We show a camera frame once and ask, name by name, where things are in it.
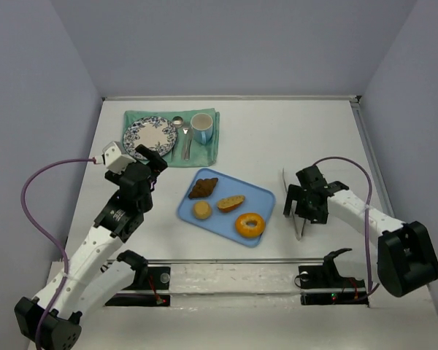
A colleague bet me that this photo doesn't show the metal tongs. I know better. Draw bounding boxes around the metal tongs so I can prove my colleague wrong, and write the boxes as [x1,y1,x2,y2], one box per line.
[281,168,307,241]

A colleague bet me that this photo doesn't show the small round bun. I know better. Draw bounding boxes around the small round bun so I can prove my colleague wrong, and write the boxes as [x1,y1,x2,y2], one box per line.
[193,201,212,220]

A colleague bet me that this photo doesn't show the sliced baguette bread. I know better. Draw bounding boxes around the sliced baguette bread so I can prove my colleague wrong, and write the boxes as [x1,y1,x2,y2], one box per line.
[216,195,245,213]

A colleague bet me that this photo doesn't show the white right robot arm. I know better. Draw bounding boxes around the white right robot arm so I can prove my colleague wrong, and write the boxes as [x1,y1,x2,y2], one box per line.
[283,166,438,298]

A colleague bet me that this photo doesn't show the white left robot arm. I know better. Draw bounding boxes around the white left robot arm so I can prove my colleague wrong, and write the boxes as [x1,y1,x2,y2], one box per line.
[14,141,168,349]

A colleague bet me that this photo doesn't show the blue floral plate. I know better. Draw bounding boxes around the blue floral plate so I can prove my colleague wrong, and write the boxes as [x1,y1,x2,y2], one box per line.
[122,116,176,160]

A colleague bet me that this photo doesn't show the green cloth napkin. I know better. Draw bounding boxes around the green cloth napkin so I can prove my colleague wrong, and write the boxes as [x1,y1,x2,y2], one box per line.
[122,109,220,168]

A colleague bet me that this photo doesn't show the metal fork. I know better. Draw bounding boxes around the metal fork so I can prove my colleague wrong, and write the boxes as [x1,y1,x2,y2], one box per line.
[181,126,191,160]

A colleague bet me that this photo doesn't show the blue plastic tray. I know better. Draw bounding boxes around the blue plastic tray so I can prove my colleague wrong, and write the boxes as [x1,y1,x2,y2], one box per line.
[177,168,275,247]

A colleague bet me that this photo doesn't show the metal spoon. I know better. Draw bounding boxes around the metal spoon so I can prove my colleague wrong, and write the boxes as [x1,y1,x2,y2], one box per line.
[171,116,184,160]

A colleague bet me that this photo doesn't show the dark chocolate croissant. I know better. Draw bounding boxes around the dark chocolate croissant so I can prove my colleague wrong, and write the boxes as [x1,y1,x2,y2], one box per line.
[188,177,218,199]

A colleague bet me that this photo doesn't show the light blue mug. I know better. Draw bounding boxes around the light blue mug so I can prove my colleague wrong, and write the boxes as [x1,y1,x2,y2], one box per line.
[191,113,214,145]

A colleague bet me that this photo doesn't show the orange bagel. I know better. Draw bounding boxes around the orange bagel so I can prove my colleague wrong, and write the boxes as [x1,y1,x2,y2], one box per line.
[234,213,266,239]

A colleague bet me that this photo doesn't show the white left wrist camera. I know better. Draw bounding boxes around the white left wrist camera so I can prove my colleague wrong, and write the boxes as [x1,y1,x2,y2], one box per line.
[93,141,136,174]

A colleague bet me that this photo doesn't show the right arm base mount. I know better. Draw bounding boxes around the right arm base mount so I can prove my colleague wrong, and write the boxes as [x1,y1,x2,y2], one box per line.
[294,248,369,306]

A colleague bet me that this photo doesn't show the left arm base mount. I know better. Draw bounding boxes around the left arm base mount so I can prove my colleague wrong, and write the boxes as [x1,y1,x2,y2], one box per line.
[105,266,171,307]

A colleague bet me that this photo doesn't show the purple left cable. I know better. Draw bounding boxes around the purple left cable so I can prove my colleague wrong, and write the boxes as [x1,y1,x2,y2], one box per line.
[20,157,99,350]

